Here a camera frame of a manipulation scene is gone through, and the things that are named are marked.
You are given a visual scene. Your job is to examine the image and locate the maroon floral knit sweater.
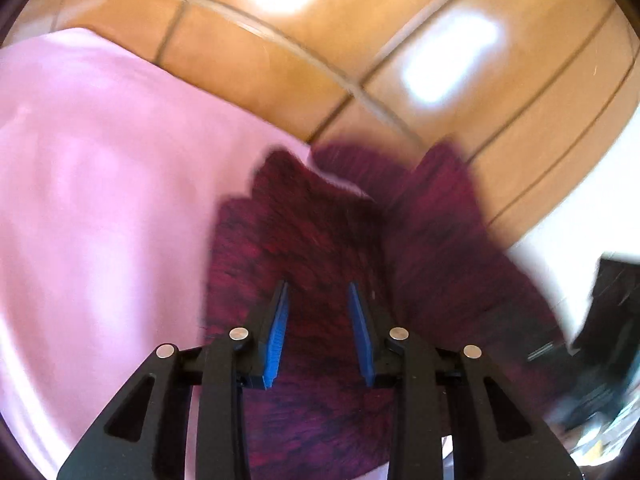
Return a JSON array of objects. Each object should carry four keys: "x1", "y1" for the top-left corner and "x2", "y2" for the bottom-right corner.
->
[{"x1": 200, "y1": 141, "x2": 571, "y2": 480}]

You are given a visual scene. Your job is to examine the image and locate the pink bed sheet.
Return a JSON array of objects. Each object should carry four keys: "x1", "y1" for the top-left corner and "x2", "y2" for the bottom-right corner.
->
[{"x1": 0, "y1": 27, "x2": 391, "y2": 480}]

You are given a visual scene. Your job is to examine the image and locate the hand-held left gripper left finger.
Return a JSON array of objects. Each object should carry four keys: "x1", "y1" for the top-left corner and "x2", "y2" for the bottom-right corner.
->
[{"x1": 57, "y1": 280, "x2": 291, "y2": 480}]

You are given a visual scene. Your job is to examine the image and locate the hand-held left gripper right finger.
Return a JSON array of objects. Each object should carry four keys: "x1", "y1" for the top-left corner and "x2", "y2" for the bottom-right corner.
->
[{"x1": 348, "y1": 282, "x2": 582, "y2": 480}]

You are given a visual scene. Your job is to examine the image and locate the wooden panelled wardrobe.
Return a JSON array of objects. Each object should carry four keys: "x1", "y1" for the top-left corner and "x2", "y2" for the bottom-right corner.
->
[{"x1": 0, "y1": 0, "x2": 640, "y2": 253}]

